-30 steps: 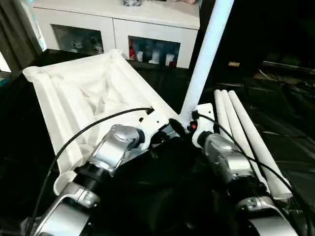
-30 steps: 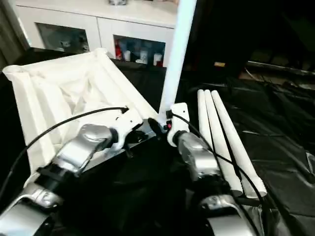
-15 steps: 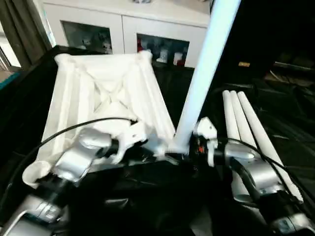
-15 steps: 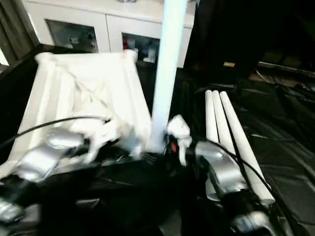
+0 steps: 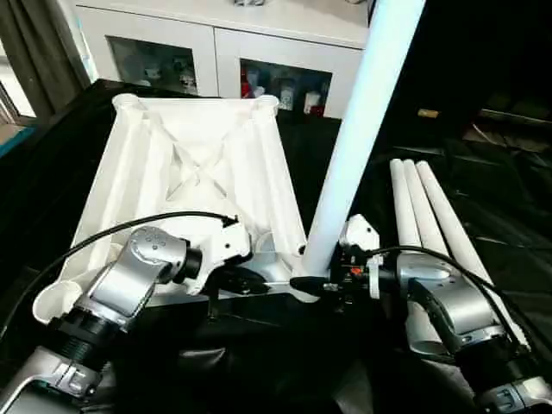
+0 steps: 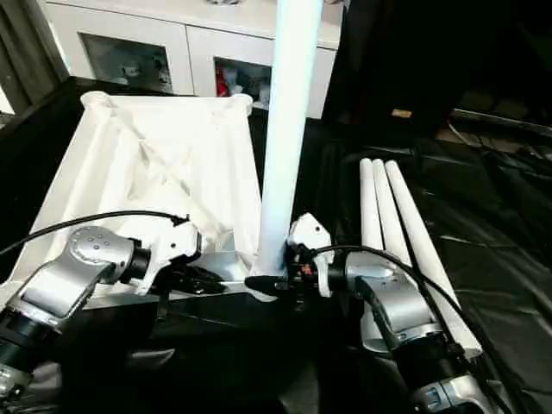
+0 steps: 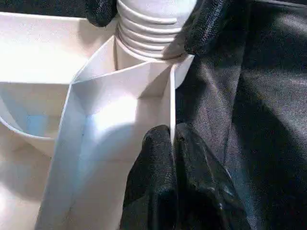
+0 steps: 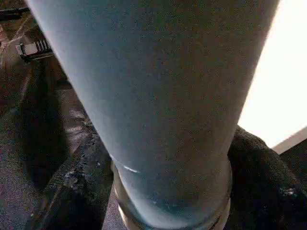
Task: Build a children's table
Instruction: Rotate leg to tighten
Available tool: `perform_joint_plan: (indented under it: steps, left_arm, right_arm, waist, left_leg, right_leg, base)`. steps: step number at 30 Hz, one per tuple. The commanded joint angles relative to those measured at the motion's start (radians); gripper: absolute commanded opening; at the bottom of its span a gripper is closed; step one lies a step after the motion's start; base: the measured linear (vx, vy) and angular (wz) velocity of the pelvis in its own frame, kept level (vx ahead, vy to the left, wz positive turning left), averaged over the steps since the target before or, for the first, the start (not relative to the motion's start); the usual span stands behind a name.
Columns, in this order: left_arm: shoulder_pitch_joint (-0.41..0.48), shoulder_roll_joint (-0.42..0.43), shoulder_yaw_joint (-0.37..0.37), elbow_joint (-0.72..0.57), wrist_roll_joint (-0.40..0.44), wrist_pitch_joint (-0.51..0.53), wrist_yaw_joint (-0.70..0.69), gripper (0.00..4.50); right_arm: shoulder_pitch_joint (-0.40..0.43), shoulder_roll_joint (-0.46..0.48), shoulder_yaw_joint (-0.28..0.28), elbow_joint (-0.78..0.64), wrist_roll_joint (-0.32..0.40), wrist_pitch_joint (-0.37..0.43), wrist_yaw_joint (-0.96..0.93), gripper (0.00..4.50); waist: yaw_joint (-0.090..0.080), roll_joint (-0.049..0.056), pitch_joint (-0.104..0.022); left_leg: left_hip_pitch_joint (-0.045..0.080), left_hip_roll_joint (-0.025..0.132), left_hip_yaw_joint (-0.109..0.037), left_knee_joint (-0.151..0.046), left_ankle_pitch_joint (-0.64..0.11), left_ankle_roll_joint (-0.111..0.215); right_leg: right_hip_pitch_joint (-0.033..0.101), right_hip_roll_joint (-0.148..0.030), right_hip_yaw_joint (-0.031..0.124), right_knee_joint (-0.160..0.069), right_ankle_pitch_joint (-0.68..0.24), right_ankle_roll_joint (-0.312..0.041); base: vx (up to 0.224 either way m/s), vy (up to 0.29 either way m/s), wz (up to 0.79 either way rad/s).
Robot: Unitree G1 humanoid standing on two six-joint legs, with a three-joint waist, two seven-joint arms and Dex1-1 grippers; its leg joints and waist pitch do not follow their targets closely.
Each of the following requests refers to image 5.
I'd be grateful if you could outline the white plastic table top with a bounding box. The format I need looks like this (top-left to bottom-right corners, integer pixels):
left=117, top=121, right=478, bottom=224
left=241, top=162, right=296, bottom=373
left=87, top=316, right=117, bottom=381
left=32, top=93, right=329, bottom=325

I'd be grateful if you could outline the white plastic table leg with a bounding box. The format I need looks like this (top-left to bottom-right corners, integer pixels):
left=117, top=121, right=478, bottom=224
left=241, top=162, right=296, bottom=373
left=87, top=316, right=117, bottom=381
left=403, top=159, right=450, bottom=252
left=389, top=158, right=446, bottom=360
left=416, top=162, right=530, bottom=347
left=301, top=0, right=426, bottom=278

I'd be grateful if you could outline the black plastic mat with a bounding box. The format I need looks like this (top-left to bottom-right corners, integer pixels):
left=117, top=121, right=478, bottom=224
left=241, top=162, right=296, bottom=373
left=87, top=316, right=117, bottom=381
left=0, top=79, right=552, bottom=414

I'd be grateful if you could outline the white blue carton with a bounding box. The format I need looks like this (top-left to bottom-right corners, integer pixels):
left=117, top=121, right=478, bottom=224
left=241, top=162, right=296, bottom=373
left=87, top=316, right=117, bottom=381
left=279, top=84, right=297, bottom=111

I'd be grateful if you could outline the teal edged board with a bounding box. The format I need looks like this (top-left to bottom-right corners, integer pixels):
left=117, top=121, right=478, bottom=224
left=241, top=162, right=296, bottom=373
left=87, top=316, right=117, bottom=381
left=0, top=122, right=48, bottom=159

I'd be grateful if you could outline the white glass-door cabinet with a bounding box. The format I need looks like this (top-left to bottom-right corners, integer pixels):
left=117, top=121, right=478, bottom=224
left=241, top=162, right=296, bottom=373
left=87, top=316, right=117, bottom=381
left=75, top=0, right=372, bottom=120

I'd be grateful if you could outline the large black box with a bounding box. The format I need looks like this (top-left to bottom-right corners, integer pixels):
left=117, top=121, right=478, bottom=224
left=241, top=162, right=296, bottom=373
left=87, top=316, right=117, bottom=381
left=344, top=0, right=552, bottom=144

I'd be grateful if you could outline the light blue white panel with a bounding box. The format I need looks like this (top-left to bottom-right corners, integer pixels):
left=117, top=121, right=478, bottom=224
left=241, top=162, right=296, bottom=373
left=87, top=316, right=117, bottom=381
left=77, top=8, right=94, bottom=85

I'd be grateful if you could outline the grey-brown curtain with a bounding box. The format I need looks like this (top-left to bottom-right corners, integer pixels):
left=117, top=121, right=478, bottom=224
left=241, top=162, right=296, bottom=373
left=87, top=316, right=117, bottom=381
left=0, top=0, right=91, bottom=117

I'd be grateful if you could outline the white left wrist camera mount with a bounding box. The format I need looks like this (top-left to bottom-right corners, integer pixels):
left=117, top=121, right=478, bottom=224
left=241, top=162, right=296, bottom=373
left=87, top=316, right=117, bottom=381
left=185, top=215, right=254, bottom=297

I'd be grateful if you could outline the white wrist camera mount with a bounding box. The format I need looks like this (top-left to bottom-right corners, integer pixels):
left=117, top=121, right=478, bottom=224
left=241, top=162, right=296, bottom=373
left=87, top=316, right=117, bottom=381
left=185, top=215, right=254, bottom=297
left=338, top=214, right=386, bottom=299

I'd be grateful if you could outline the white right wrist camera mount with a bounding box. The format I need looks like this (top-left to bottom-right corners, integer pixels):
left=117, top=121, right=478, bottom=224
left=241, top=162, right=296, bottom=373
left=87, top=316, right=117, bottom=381
left=338, top=214, right=386, bottom=299

